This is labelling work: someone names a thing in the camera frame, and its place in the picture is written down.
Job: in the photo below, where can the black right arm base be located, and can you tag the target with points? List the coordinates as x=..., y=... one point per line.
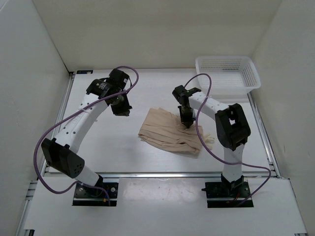
x=228, y=194

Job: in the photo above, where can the aluminium table edge rail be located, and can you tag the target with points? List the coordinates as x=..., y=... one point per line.
x=253, y=174

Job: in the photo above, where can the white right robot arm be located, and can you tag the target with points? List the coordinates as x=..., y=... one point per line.
x=232, y=129

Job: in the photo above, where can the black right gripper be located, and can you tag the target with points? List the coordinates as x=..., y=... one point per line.
x=187, y=121

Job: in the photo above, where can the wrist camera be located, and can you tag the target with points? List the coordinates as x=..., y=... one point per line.
x=118, y=79
x=181, y=94

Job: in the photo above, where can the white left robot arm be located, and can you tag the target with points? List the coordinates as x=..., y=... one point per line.
x=61, y=151

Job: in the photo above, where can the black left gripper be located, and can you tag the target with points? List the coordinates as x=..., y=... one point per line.
x=124, y=110

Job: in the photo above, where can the white plastic basket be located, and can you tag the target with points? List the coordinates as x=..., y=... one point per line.
x=230, y=75

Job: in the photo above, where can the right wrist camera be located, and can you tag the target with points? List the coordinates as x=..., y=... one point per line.
x=181, y=94

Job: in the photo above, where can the aluminium left side rail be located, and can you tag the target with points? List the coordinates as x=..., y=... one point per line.
x=39, y=170

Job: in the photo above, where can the beige trousers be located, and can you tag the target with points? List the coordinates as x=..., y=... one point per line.
x=163, y=129

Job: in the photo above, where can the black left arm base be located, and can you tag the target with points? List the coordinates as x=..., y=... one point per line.
x=84, y=196

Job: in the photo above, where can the aluminium right side rail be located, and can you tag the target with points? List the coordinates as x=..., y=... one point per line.
x=265, y=139

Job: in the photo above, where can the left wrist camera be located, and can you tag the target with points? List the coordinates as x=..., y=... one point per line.
x=118, y=79

